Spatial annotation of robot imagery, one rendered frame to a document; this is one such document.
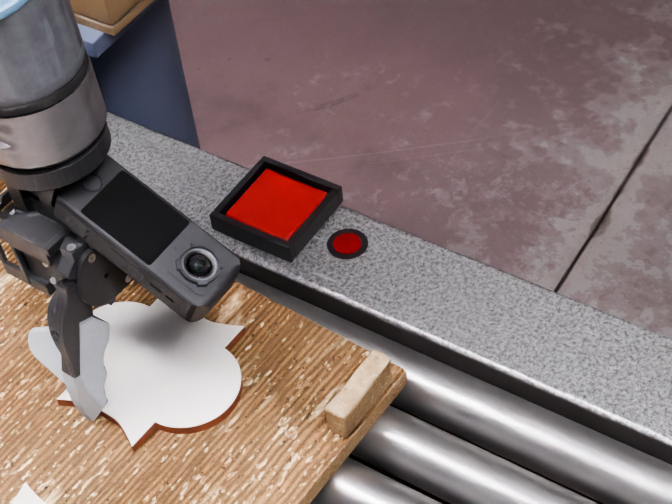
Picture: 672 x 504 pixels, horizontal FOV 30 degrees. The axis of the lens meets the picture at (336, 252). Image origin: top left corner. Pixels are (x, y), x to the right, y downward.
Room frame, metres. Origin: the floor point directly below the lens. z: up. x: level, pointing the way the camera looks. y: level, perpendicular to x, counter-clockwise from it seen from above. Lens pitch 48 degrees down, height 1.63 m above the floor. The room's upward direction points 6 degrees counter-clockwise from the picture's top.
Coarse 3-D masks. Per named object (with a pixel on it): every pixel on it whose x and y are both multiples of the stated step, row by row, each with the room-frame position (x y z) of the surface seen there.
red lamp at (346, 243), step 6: (342, 234) 0.66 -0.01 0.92; (348, 234) 0.66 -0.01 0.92; (354, 234) 0.66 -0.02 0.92; (336, 240) 0.66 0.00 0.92; (342, 240) 0.66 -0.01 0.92; (348, 240) 0.66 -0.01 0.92; (354, 240) 0.66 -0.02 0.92; (360, 240) 0.66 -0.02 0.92; (336, 246) 0.65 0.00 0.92; (342, 246) 0.65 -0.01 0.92; (348, 246) 0.65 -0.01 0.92; (354, 246) 0.65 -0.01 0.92; (360, 246) 0.65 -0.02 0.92; (342, 252) 0.65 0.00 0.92; (348, 252) 0.64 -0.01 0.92; (354, 252) 0.64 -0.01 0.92
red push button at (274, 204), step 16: (272, 176) 0.72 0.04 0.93; (256, 192) 0.71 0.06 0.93; (272, 192) 0.71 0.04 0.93; (288, 192) 0.70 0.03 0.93; (304, 192) 0.70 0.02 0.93; (320, 192) 0.70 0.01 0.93; (240, 208) 0.69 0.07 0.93; (256, 208) 0.69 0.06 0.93; (272, 208) 0.69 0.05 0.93; (288, 208) 0.69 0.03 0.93; (304, 208) 0.68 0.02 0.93; (256, 224) 0.67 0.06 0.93; (272, 224) 0.67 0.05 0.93; (288, 224) 0.67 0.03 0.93
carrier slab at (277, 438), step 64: (0, 192) 0.73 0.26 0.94; (0, 320) 0.60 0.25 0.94; (256, 320) 0.57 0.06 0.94; (0, 384) 0.54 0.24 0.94; (64, 384) 0.53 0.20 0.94; (256, 384) 0.51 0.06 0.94; (320, 384) 0.51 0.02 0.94; (0, 448) 0.49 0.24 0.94; (64, 448) 0.48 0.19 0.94; (128, 448) 0.47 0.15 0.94; (192, 448) 0.47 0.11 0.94; (256, 448) 0.46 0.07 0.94; (320, 448) 0.46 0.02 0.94
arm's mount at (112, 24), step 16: (80, 0) 1.03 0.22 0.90; (96, 0) 1.01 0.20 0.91; (112, 0) 1.01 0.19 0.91; (128, 0) 1.03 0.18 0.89; (144, 0) 1.05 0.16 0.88; (80, 16) 1.03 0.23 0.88; (96, 16) 1.02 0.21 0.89; (112, 16) 1.01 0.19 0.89; (128, 16) 1.03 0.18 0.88; (112, 32) 1.01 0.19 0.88
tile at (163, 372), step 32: (128, 320) 0.58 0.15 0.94; (160, 320) 0.57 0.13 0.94; (128, 352) 0.55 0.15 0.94; (160, 352) 0.55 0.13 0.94; (192, 352) 0.54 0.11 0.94; (224, 352) 0.54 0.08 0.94; (128, 384) 0.52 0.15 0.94; (160, 384) 0.52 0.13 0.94; (192, 384) 0.51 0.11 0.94; (224, 384) 0.51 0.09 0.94; (128, 416) 0.49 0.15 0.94; (160, 416) 0.49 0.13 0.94; (192, 416) 0.49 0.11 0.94; (224, 416) 0.49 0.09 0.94
